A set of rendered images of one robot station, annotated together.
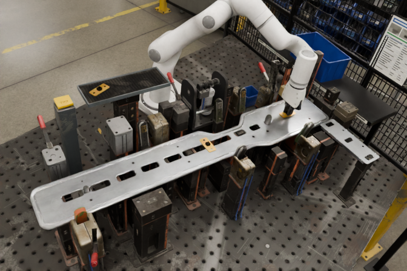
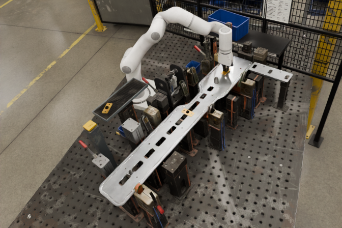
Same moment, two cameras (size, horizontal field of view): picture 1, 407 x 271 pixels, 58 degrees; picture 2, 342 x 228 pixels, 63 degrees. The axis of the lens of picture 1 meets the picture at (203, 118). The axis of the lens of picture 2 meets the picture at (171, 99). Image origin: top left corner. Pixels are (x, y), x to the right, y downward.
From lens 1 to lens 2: 28 cm
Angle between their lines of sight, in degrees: 5
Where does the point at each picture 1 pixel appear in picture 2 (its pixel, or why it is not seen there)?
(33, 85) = (41, 120)
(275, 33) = (200, 26)
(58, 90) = (59, 116)
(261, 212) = (236, 138)
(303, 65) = (225, 38)
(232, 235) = (225, 160)
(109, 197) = (146, 170)
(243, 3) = (172, 16)
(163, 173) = (171, 142)
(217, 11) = (158, 27)
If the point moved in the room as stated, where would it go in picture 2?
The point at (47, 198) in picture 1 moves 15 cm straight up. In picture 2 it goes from (111, 188) to (102, 173)
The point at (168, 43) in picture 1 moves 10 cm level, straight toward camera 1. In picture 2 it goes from (132, 58) to (136, 65)
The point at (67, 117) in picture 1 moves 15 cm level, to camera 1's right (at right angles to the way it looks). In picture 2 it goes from (96, 134) to (120, 127)
